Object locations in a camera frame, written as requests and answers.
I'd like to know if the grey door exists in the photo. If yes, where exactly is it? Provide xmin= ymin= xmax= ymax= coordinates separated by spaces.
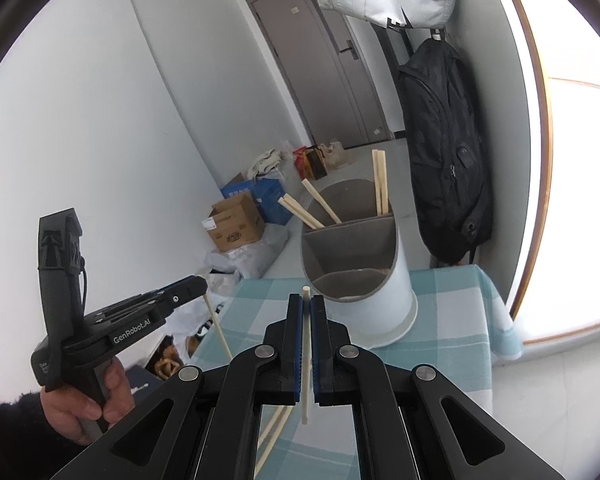
xmin=247 ymin=0 xmax=393 ymax=148

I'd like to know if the person's left forearm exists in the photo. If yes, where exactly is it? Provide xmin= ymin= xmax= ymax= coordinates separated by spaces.
xmin=0 ymin=390 xmax=91 ymax=480

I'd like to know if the brown cardboard box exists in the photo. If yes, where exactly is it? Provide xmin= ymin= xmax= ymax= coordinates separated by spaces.
xmin=202 ymin=192 xmax=266 ymax=253

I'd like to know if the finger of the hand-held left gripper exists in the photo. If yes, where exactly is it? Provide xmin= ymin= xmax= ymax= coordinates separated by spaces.
xmin=96 ymin=276 xmax=209 ymax=327

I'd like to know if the blue cardboard box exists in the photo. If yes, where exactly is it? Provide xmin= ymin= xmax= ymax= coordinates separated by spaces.
xmin=221 ymin=175 xmax=296 ymax=226

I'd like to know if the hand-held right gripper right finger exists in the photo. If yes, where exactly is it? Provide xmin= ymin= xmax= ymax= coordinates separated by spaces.
xmin=310 ymin=294 xmax=566 ymax=480

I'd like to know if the wooden window frame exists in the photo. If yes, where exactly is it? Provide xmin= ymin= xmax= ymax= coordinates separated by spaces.
xmin=490 ymin=0 xmax=556 ymax=321

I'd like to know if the white cloth bundle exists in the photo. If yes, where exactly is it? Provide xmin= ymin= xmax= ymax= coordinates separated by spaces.
xmin=247 ymin=149 xmax=286 ymax=178

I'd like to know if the pile of wooden chopsticks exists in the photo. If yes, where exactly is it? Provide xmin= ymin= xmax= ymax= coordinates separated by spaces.
xmin=255 ymin=404 xmax=293 ymax=480

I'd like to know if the dark brown paper bag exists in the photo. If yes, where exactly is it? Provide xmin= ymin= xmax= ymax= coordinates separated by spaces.
xmin=305 ymin=145 xmax=328 ymax=180

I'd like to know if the black backpack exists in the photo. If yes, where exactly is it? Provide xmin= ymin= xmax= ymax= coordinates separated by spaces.
xmin=397 ymin=37 xmax=493 ymax=266

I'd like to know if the white plastic bag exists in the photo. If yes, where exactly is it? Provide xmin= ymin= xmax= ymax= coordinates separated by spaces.
xmin=202 ymin=252 xmax=243 ymax=293

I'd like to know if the white utensil holder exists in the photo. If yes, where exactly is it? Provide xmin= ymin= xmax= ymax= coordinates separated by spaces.
xmin=300 ymin=178 xmax=419 ymax=350

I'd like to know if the black and white sandal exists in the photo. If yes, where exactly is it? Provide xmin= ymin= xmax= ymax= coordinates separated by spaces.
xmin=197 ymin=302 xmax=226 ymax=336

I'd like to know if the brown pretzel-shaped thing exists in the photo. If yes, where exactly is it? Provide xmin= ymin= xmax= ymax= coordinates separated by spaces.
xmin=152 ymin=335 xmax=198 ymax=381

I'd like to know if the beige bag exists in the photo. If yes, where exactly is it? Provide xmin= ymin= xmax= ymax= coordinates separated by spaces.
xmin=325 ymin=140 xmax=348 ymax=168

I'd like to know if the red package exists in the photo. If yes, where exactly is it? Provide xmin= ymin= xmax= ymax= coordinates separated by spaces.
xmin=292 ymin=146 xmax=311 ymax=178

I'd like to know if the grey plastic bag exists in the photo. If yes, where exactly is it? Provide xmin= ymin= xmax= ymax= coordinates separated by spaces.
xmin=230 ymin=225 xmax=293 ymax=278

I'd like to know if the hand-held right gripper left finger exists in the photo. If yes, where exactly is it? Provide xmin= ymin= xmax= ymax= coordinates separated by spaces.
xmin=50 ymin=294 xmax=303 ymax=480

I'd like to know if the clear plastic bag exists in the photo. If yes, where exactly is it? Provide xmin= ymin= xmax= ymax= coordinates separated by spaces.
xmin=172 ymin=290 xmax=231 ymax=356

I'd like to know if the dark box with white figure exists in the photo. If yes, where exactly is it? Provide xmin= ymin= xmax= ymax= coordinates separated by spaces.
xmin=125 ymin=365 xmax=166 ymax=396

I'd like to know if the person's left hand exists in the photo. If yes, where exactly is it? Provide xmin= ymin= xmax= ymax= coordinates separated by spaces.
xmin=40 ymin=357 xmax=133 ymax=444

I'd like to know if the teal checkered tablecloth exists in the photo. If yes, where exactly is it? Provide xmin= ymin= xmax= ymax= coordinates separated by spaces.
xmin=187 ymin=265 xmax=523 ymax=480

